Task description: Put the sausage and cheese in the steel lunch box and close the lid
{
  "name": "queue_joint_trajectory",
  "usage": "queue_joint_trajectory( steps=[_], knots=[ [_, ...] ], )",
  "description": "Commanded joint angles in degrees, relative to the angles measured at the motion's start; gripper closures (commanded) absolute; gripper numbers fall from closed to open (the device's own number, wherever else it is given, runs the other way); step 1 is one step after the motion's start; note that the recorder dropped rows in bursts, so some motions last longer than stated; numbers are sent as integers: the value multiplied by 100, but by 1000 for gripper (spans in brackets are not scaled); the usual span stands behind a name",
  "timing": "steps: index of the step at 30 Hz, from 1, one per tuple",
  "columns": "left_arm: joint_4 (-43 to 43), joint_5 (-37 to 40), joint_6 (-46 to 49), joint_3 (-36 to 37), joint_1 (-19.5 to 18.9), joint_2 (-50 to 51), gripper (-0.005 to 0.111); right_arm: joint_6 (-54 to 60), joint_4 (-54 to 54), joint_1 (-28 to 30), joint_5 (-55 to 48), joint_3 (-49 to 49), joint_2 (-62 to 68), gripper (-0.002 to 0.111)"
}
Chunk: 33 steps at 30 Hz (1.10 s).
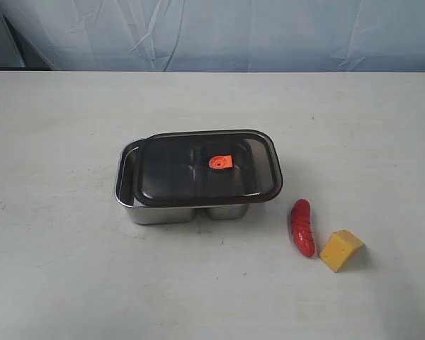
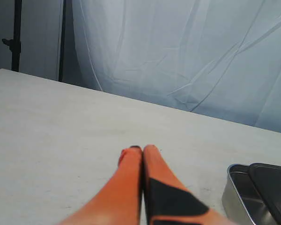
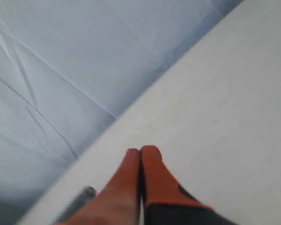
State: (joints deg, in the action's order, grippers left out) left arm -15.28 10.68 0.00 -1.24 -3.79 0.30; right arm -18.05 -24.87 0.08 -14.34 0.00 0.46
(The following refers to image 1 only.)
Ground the dark transparent lunchbox lid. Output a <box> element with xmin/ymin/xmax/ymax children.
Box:
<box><xmin>134</xmin><ymin>129</ymin><xmax>283</xmax><ymax>208</ymax></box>

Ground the red toy sausage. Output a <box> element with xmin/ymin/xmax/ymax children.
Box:
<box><xmin>290</xmin><ymin>199</ymin><xmax>316</xmax><ymax>258</ymax></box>

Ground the yellow toy cheese wedge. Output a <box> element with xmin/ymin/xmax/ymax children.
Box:
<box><xmin>319</xmin><ymin>229</ymin><xmax>363</xmax><ymax>273</ymax></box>

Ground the stainless steel two-compartment lunchbox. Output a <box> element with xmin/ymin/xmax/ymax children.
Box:
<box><xmin>115</xmin><ymin>139</ymin><xmax>254</xmax><ymax>225</ymax></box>

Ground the white backdrop cloth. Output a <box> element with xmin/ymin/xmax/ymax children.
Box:
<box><xmin>0</xmin><ymin>1</ymin><xmax>425</xmax><ymax>72</ymax></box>

